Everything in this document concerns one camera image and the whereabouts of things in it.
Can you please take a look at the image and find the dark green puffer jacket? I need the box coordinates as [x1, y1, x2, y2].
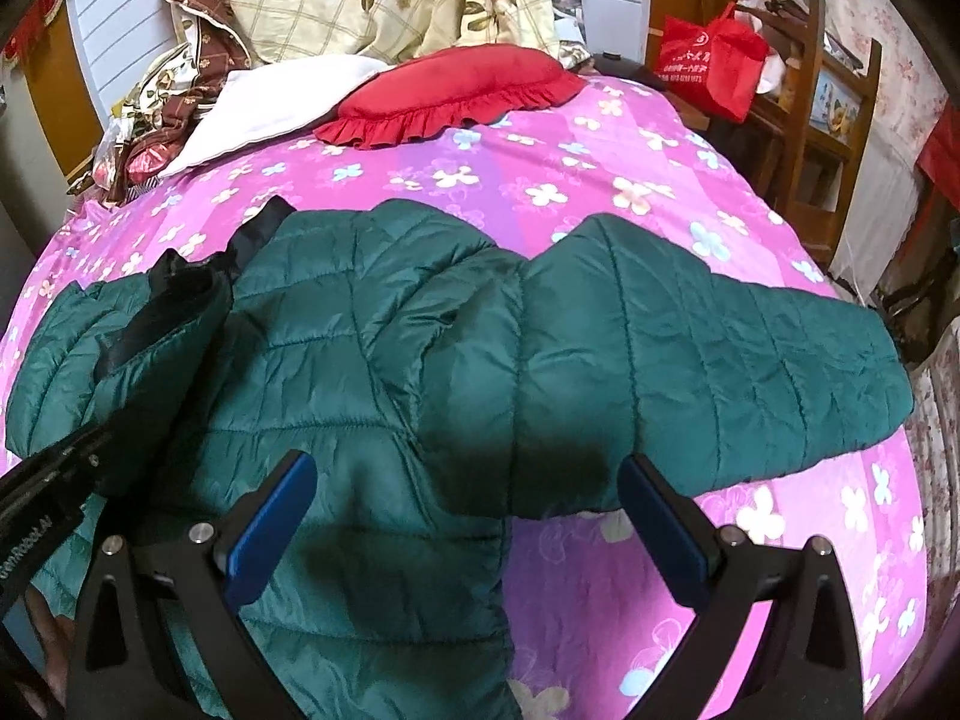
[5, 200, 913, 718]

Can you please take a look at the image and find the pink floral bed cover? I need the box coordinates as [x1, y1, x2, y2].
[2, 80, 928, 718]

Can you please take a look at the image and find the white pillow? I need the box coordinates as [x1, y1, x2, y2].
[160, 54, 391, 177]

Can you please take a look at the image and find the wooden shelf rack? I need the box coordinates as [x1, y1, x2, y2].
[736, 0, 884, 266]

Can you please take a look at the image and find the brown patterned blanket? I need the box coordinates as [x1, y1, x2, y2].
[91, 0, 251, 205]

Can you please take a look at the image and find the red ruffled pillow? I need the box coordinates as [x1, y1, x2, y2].
[314, 44, 586, 149]

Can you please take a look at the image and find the red shopping bag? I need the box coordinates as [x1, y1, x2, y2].
[654, 2, 770, 124]

